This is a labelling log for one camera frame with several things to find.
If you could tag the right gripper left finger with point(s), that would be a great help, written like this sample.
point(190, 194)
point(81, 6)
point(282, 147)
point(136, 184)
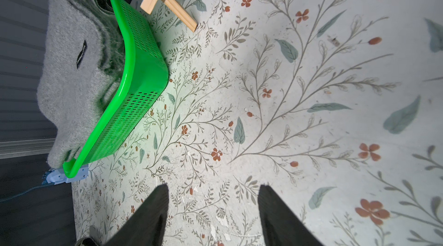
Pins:
point(146, 227)

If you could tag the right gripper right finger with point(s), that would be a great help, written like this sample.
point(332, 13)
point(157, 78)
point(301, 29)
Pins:
point(281, 227)

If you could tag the grey felt scarf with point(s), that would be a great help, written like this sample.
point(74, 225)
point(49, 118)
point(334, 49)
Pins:
point(82, 71)

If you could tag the green plastic basket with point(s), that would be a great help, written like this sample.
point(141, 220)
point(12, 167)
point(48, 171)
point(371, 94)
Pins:
point(144, 78)

